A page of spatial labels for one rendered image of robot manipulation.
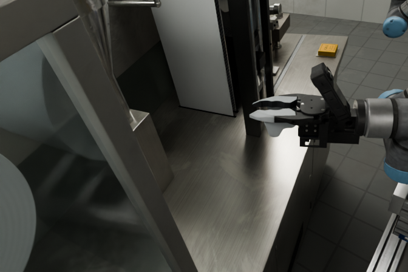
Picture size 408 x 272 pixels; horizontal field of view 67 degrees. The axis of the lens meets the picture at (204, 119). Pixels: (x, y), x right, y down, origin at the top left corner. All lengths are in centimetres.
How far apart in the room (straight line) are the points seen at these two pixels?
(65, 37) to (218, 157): 81
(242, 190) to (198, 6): 56
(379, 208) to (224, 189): 125
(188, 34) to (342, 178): 143
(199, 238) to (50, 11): 71
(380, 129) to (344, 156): 161
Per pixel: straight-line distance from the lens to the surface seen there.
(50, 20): 26
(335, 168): 216
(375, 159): 226
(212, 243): 85
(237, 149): 103
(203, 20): 98
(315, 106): 63
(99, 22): 66
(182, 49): 108
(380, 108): 63
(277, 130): 64
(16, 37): 25
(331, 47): 148
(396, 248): 168
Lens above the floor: 164
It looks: 39 degrees down
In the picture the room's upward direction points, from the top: 14 degrees counter-clockwise
